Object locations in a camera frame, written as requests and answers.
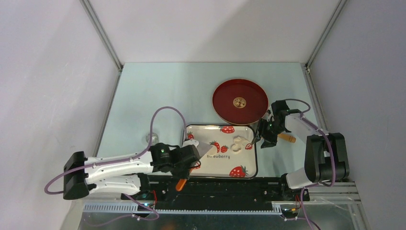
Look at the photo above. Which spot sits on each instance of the aluminium corner post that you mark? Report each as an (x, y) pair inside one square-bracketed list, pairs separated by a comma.
[(326, 31), (95, 21)]

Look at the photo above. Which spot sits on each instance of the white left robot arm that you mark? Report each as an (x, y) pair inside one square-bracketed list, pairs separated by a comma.
[(128, 175)]

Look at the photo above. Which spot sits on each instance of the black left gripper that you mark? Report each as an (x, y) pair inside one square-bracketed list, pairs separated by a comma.
[(182, 175)]

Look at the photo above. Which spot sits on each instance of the right aluminium corner post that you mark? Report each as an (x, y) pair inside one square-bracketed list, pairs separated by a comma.
[(326, 31)]

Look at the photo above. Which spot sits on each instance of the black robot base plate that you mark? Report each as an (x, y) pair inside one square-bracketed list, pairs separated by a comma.
[(219, 194)]

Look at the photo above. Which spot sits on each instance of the steel scraper orange handle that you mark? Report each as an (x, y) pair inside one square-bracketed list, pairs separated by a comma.
[(202, 149)]

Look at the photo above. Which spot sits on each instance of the aluminium frame rail front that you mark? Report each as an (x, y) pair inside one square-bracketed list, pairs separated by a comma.
[(329, 208)]

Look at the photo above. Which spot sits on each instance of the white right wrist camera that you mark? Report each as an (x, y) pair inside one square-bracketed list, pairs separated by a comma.
[(269, 116)]

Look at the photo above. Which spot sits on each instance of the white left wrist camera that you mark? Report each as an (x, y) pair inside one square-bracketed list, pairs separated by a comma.
[(190, 142)]

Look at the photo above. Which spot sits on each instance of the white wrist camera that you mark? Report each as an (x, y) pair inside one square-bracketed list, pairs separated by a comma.
[(269, 116), (190, 142)]

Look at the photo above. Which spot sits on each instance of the white dough piece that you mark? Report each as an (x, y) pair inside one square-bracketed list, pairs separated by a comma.
[(239, 144)]

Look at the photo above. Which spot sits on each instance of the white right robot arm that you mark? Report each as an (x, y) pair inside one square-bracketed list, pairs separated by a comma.
[(325, 158)]

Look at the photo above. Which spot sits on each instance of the wooden dough roller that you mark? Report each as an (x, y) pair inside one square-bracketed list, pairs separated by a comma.
[(287, 137)]

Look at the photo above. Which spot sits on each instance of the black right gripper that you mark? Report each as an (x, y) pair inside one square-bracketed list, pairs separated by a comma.
[(269, 141)]

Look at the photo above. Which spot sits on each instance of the left aluminium corner post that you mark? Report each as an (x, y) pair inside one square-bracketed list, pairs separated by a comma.
[(95, 21)]

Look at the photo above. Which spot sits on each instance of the grey slotted cable duct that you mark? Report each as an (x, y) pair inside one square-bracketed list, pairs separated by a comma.
[(131, 208)]

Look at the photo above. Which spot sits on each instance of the white strawberry print tray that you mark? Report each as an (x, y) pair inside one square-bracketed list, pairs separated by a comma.
[(223, 163)]

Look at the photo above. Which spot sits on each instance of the round dark red tray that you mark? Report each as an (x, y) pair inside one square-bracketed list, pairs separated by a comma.
[(240, 102)]

